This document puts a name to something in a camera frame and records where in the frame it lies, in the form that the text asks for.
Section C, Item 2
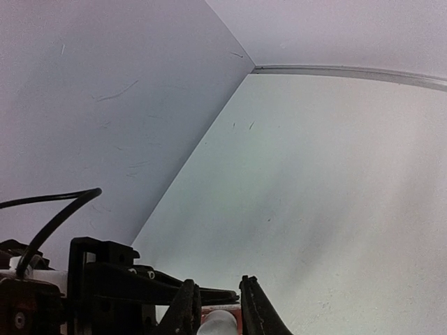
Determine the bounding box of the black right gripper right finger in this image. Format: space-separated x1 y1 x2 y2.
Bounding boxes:
240 275 293 335

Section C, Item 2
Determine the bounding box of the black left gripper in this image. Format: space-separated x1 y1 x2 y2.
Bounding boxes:
0 237 240 335

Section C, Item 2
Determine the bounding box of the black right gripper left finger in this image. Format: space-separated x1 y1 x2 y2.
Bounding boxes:
159 279 201 335

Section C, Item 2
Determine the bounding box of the red nail polish bottle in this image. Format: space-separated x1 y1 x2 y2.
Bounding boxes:
197 304 242 335

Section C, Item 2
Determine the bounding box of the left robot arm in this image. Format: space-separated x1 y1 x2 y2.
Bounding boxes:
1 237 242 334

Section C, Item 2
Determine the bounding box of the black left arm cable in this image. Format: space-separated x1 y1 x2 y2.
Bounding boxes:
0 187 103 280

